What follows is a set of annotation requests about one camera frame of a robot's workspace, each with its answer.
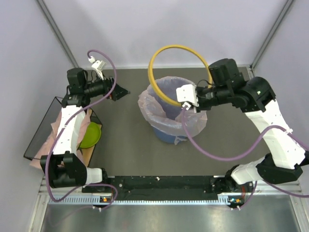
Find blue trash bin yellow rim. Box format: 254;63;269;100
147;76;198;145

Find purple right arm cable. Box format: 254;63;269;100
181;106;309;209

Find yellow bin rim ring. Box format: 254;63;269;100
147;44;213;108

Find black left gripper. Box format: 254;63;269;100
83;71;130;101

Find black wire frame shelf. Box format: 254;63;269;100
24;97;102;163

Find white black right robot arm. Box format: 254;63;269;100
196;58;309;191

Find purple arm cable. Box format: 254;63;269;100
45;49;119;210
181;106;309;209

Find green plate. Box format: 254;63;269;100
80;122;101;149

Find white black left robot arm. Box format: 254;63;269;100
40;68;129;192

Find aluminium frame rail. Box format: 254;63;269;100
29;181;309;232

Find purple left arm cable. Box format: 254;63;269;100
45;49;119;210

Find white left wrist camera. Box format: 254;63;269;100
88;56;106;80

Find pink plastic trash bag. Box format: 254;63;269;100
138;76;207;145
29;109;92;170

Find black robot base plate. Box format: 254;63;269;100
82;175;257;201

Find grey slotted cable duct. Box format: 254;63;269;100
48;195;116;205

